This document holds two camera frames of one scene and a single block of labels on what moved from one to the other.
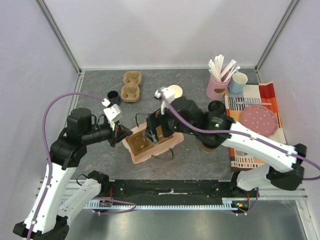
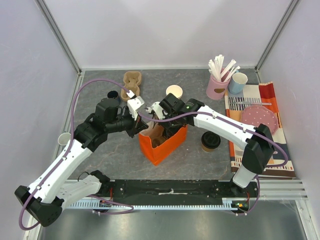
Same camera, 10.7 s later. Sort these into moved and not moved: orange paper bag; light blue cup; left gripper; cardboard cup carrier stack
Moved: left gripper; orange paper bag
Not moved: cardboard cup carrier stack; light blue cup
